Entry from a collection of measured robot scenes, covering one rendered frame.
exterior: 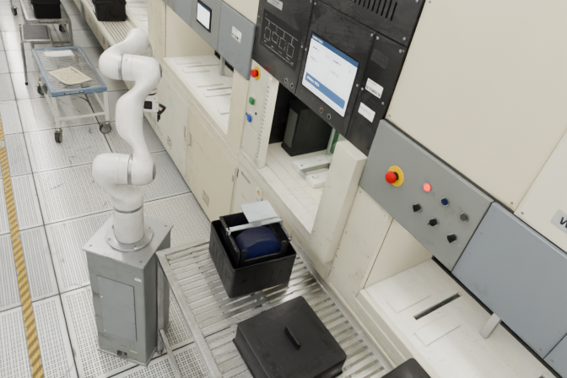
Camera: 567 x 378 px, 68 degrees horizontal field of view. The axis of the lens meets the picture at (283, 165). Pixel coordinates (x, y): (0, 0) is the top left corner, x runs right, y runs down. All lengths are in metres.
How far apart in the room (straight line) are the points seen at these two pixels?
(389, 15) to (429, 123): 0.35
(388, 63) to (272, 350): 1.01
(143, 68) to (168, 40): 1.74
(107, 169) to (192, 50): 1.98
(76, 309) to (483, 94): 2.31
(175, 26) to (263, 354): 2.52
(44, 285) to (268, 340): 1.66
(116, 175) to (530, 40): 1.39
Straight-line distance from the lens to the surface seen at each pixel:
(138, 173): 1.69
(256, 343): 1.55
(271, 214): 1.64
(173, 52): 3.48
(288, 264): 1.76
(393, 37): 1.39
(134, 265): 1.88
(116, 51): 1.76
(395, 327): 1.72
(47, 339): 2.66
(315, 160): 2.34
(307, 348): 1.58
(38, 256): 3.05
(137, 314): 2.15
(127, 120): 1.70
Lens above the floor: 2.17
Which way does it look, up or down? 35 degrees down
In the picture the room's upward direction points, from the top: 12 degrees clockwise
